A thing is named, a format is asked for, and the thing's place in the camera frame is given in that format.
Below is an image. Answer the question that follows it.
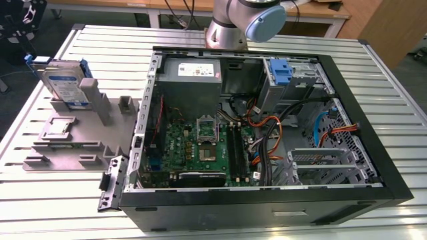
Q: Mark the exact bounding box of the hard disk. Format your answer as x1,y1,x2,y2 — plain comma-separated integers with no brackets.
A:
23,54,94,111

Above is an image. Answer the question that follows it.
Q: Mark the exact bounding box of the metal disk bay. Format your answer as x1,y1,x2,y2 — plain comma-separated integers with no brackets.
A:
286,147,372,186

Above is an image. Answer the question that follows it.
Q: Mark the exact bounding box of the black office chair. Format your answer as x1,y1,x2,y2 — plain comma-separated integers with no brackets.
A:
0,7,38,66

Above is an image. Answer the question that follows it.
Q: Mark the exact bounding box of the silver CPU chip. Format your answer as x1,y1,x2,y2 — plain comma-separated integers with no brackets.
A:
46,119,74,133

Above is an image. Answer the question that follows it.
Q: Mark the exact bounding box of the grey parts rack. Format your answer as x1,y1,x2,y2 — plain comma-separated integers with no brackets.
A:
21,77,143,173

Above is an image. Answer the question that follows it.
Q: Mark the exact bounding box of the green RAM stick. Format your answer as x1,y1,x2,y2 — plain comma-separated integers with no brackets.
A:
48,142,84,149

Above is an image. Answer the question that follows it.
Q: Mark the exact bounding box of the grey power supply unit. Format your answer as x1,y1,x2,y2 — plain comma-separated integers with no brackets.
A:
155,57,224,120

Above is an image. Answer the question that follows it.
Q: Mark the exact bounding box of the green motherboard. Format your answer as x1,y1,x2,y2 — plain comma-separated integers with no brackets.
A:
139,119,264,188

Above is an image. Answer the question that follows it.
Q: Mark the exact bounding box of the blue expansion slot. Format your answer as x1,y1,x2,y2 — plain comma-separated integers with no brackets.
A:
148,155,163,174

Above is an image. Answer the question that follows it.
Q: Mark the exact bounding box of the CPU socket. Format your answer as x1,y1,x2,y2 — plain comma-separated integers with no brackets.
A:
195,115,222,146

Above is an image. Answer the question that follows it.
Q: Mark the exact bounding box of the socket locking lever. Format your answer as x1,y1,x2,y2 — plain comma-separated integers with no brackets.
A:
215,117,223,144

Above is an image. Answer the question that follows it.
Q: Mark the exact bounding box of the metal socket cover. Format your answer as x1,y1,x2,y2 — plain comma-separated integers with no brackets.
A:
196,116,220,145

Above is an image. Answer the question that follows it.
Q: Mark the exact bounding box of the square chipset chip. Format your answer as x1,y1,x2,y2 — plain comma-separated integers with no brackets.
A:
199,146,220,163

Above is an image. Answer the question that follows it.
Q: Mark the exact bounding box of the blue plastic drive latch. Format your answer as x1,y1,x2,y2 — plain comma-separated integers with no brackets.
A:
268,58,294,86

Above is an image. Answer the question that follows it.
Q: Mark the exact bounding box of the black RAM slot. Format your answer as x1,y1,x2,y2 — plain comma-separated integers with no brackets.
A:
234,121,247,183
238,121,251,183
226,121,238,183
230,121,240,183

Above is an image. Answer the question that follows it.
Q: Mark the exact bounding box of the black graphics card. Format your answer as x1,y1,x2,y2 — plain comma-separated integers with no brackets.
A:
168,170,228,189

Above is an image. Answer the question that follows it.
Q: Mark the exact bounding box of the metal drive cage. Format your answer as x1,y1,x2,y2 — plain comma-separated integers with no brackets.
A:
258,57,336,118

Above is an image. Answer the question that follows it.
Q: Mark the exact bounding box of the black PC case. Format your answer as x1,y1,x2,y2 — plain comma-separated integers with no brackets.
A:
118,45,415,232

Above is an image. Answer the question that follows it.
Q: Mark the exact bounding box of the brown wooden cabinet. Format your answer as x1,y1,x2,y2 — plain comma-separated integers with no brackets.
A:
339,0,427,73

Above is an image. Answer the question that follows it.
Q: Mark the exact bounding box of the dark chair base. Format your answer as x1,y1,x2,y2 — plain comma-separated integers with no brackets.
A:
408,34,427,61

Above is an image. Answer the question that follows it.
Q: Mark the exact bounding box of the wooden desk white frame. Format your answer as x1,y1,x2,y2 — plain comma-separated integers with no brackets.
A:
46,0,162,28
159,0,354,38

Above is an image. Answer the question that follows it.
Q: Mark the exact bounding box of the thin red wire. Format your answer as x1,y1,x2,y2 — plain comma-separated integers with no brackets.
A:
148,94,167,149

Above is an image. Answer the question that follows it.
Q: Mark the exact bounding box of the hinged card retention bracket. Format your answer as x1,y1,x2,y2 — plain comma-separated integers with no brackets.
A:
96,154,131,213

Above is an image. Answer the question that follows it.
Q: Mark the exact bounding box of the orange red wire bundle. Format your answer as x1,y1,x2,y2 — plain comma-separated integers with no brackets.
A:
246,115,284,166

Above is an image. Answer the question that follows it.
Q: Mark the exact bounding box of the black cable bundle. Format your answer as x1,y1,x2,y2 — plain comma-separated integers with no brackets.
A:
258,98,330,187

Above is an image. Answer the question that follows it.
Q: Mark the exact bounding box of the blue data wire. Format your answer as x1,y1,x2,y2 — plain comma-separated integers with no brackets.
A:
311,107,338,149

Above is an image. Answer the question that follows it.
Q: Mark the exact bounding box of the orange power wire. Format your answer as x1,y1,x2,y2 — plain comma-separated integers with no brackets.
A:
316,122,362,149

